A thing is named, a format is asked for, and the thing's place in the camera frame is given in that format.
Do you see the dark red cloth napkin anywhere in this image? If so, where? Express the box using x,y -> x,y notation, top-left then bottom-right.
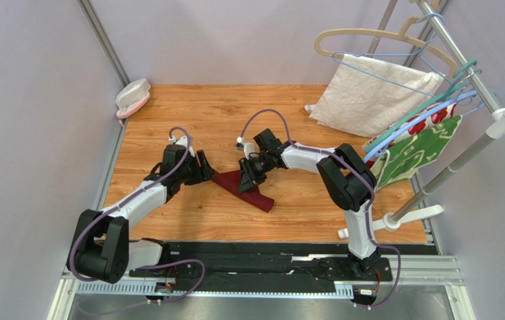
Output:
212,170 -> 275,213

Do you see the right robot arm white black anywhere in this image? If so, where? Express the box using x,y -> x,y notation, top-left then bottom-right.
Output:
236,129 -> 380,273

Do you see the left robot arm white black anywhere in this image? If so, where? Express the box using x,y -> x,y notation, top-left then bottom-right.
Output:
67,144 -> 215,283

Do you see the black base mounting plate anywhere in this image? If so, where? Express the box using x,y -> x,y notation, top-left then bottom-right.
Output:
128,241 -> 397,293

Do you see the white pink folded cloth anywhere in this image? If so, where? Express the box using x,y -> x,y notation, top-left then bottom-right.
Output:
115,78 -> 151,121

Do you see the white textured hanging cloth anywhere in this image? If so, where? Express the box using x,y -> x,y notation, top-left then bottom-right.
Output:
309,64 -> 442,137

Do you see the green white patterned cloth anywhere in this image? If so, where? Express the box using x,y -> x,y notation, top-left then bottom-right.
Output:
371,115 -> 462,191

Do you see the beige clothes hanger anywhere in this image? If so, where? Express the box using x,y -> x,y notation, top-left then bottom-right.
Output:
314,16 -> 459,74

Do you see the red flower patterned cloth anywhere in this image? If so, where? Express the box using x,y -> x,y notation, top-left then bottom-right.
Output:
364,101 -> 458,165

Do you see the teal clothes hanger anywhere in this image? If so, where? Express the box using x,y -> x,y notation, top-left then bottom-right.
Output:
364,59 -> 482,155

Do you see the blue clothes hanger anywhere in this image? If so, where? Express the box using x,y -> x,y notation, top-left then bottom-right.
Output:
363,90 -> 478,162

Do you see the silver white clothes rack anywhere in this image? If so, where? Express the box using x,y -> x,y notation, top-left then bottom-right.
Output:
338,1 -> 505,240

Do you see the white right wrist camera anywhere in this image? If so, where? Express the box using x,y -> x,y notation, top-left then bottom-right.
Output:
236,137 -> 256,159

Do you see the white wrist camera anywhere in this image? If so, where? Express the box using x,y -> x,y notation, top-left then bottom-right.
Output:
169,135 -> 195,157
236,137 -> 256,159

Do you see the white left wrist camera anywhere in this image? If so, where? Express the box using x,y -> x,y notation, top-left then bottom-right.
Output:
169,135 -> 195,157

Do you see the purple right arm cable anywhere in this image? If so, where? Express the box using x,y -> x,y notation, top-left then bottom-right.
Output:
239,108 -> 402,310

